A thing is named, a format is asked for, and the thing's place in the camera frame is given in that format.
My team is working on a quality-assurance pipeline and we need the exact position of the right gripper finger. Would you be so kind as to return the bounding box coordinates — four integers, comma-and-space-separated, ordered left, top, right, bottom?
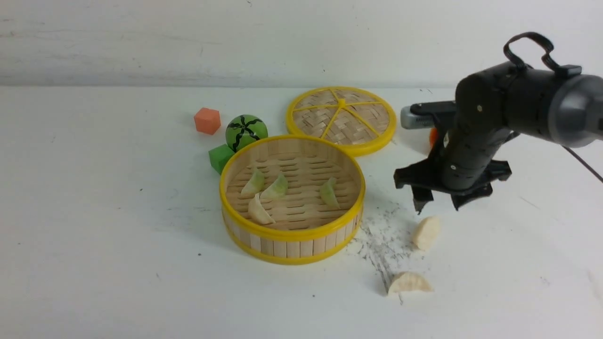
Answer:
450, 191, 493, 211
413, 186, 433, 215

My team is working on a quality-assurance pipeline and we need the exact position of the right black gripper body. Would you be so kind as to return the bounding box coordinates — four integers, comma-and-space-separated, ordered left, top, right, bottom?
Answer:
393, 128, 512, 196

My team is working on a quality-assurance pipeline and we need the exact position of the cream dumpling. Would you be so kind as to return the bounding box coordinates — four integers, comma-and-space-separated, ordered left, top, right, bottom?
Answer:
248, 193, 275, 225
319, 177, 340, 210
387, 272, 433, 295
412, 216, 441, 251

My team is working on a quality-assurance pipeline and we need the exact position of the bamboo steamer tray yellow rim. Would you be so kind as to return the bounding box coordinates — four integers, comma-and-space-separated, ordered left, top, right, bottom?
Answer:
220, 135, 366, 265

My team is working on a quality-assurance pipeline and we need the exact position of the pale green dumpling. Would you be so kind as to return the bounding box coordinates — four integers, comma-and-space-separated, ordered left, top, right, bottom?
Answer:
240, 168, 265, 198
259, 172, 289, 200

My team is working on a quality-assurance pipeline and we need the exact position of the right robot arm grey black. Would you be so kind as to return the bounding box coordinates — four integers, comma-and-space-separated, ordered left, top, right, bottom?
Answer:
393, 62, 603, 214

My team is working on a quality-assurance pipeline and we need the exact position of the woven bamboo steamer lid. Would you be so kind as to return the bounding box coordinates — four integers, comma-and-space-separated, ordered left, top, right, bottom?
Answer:
285, 86, 397, 157

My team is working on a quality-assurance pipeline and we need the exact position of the orange toy pear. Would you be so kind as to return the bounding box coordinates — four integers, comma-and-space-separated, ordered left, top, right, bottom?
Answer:
429, 128, 439, 149

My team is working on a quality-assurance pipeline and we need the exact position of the green toy watermelon ball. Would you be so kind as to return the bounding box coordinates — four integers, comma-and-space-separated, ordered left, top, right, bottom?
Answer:
225, 114, 269, 153

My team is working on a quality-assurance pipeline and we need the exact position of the green foam cube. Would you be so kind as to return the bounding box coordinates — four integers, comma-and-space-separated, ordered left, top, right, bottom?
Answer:
208, 144, 235, 174

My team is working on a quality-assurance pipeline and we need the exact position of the orange foam cube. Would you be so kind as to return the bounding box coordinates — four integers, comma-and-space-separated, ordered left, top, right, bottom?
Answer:
194, 107, 221, 135

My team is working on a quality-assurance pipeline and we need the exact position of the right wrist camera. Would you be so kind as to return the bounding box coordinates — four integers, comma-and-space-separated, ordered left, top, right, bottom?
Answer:
400, 101, 456, 129

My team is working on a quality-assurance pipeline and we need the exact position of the right black camera cable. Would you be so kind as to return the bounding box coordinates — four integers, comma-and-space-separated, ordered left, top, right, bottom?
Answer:
503, 32, 603, 184

